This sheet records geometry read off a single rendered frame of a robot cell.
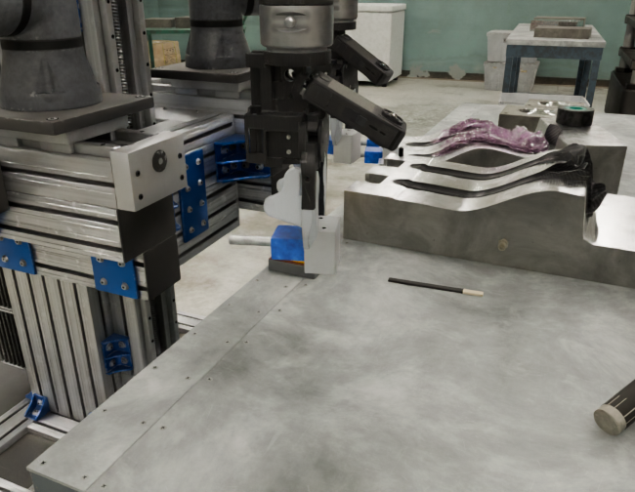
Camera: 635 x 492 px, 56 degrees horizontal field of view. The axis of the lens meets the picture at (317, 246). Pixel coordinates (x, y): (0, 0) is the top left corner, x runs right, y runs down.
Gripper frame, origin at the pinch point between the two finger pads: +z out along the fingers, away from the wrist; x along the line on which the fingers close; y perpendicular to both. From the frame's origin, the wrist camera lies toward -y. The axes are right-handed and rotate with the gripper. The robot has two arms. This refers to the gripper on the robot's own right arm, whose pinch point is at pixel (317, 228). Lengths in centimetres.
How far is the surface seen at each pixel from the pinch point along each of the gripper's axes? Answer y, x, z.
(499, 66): -115, -687, 68
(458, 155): -21, -62, 7
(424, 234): -13.7, -28.7, 11.9
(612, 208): -45, -38, 9
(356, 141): -0.7, -45.6, 0.9
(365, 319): -5.8, -5.7, 15.1
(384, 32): 21, -695, 32
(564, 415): -27.7, 10.7, 15.1
